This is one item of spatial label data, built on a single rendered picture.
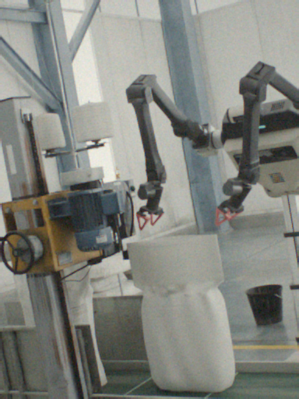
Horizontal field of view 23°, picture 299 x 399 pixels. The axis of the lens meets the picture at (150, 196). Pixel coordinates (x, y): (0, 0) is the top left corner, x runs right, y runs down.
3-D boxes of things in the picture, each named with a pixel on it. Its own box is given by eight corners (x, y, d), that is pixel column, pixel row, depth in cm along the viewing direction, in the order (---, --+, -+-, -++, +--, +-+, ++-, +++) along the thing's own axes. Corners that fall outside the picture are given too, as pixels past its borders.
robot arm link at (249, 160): (269, 82, 271) (247, 74, 278) (258, 87, 268) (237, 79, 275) (262, 181, 294) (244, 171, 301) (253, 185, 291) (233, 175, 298)
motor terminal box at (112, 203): (127, 217, 301) (122, 189, 301) (123, 219, 291) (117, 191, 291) (107, 220, 303) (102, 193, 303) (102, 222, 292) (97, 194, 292)
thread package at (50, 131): (73, 146, 326) (66, 110, 325) (52, 149, 314) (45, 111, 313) (48, 151, 334) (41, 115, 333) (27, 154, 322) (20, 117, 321)
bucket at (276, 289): (293, 315, 569) (288, 283, 567) (279, 326, 544) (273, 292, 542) (259, 316, 585) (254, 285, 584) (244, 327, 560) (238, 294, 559)
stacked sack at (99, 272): (148, 265, 643) (145, 248, 642) (104, 283, 587) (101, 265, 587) (110, 268, 666) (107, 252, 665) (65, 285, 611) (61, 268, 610)
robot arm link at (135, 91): (153, 66, 303) (135, 67, 309) (141, 93, 299) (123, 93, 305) (202, 127, 335) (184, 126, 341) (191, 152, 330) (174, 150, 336)
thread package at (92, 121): (123, 137, 312) (116, 98, 311) (100, 140, 298) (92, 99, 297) (93, 143, 321) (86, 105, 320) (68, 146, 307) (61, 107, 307)
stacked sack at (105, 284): (131, 284, 630) (128, 268, 629) (98, 297, 597) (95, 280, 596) (77, 285, 672) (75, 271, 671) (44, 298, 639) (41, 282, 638)
